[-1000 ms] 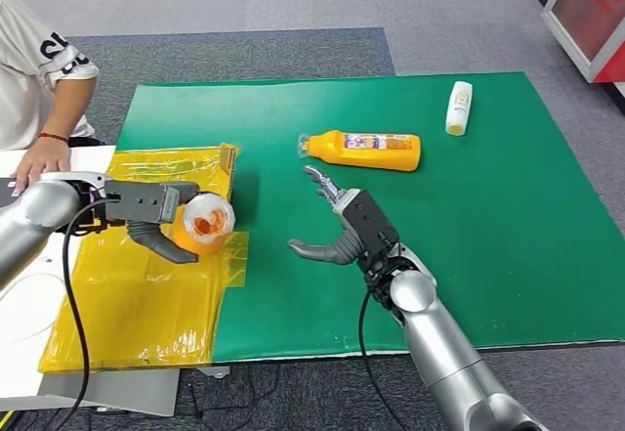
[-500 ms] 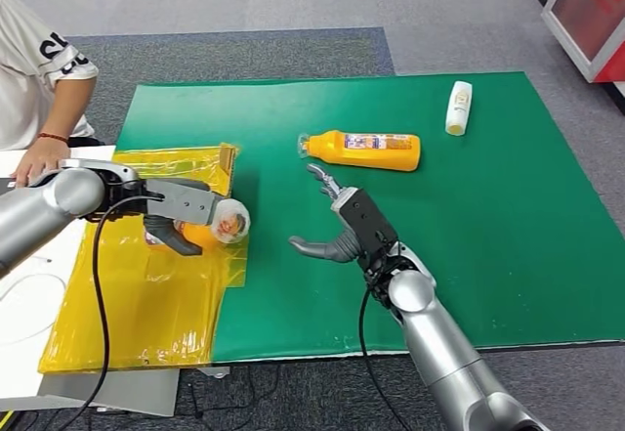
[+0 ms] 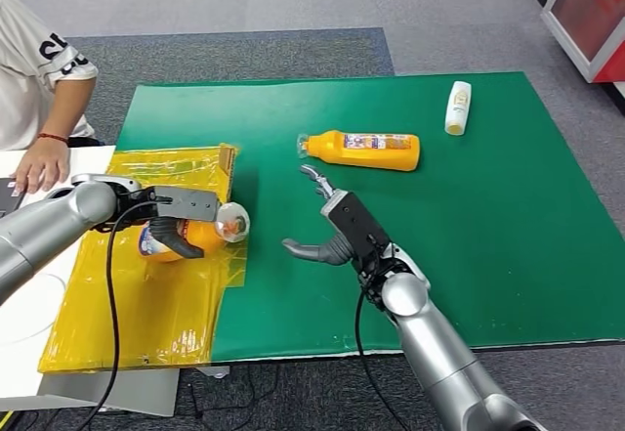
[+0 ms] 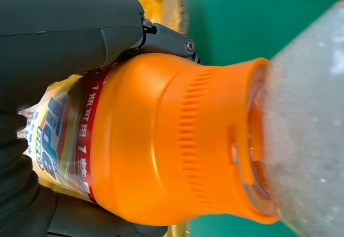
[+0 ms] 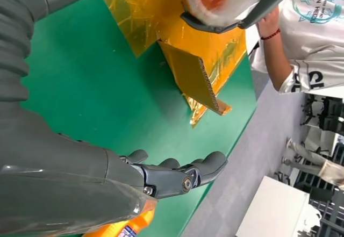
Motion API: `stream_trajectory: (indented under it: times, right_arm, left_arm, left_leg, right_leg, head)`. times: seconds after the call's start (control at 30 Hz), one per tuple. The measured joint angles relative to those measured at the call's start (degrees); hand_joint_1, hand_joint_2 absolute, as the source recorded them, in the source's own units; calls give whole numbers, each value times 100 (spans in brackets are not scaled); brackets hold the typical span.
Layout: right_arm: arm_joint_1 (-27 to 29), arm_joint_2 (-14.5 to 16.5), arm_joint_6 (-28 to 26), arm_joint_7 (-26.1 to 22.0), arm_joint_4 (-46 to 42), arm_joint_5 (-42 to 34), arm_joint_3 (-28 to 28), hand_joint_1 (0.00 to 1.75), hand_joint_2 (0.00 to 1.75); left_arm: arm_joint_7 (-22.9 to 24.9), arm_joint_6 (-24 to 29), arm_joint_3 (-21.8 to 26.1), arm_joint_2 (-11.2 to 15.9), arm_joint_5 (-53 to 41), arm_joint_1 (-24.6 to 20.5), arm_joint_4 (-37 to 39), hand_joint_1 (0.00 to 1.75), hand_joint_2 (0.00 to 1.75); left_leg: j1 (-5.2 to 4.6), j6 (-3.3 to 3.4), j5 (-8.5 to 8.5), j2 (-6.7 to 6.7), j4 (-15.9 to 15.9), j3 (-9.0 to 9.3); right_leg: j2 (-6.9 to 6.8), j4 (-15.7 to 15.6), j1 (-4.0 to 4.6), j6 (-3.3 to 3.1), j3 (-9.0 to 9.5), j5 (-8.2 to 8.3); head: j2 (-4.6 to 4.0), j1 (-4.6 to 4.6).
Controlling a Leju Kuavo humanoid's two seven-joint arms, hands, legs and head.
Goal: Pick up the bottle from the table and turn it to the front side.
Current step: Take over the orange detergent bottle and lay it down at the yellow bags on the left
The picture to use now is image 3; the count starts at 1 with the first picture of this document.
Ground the green table mat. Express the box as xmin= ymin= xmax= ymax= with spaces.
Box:
xmin=115 ymin=71 xmax=625 ymax=365

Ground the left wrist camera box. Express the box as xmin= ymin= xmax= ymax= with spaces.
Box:
xmin=153 ymin=185 xmax=222 ymax=224

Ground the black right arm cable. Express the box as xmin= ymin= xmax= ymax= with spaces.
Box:
xmin=354 ymin=288 xmax=409 ymax=431

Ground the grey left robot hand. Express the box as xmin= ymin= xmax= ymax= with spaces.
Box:
xmin=148 ymin=216 xmax=207 ymax=262

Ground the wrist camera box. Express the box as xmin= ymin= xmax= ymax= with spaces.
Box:
xmin=153 ymin=185 xmax=222 ymax=224
xmin=320 ymin=190 xmax=393 ymax=273

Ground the black laptop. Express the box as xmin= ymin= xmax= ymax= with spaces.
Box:
xmin=0 ymin=177 xmax=25 ymax=219

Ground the yellow plastic-wrapped board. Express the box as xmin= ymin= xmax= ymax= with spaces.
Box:
xmin=38 ymin=144 xmax=250 ymax=375

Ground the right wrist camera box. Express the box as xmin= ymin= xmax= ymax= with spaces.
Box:
xmin=320 ymin=190 xmax=393 ymax=273

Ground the small white bottle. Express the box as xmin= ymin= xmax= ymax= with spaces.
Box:
xmin=444 ymin=80 xmax=473 ymax=137

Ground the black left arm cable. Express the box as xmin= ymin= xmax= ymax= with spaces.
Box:
xmin=73 ymin=197 xmax=174 ymax=431

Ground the orange detergent bottle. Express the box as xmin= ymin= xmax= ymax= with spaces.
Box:
xmin=137 ymin=201 xmax=251 ymax=264
xmin=296 ymin=130 xmax=421 ymax=173

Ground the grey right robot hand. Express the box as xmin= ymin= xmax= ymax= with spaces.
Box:
xmin=281 ymin=163 xmax=355 ymax=268

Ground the person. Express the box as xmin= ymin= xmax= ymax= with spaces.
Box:
xmin=0 ymin=0 xmax=100 ymax=194

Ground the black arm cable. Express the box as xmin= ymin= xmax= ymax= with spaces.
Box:
xmin=73 ymin=197 xmax=174 ymax=431
xmin=354 ymin=288 xmax=409 ymax=431

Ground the grey flat board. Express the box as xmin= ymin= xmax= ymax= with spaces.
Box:
xmin=38 ymin=367 xmax=181 ymax=418

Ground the red and white display stand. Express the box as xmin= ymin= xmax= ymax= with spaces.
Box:
xmin=541 ymin=0 xmax=625 ymax=85

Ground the person's hand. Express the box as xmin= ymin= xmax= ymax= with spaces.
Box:
xmin=11 ymin=136 xmax=72 ymax=194

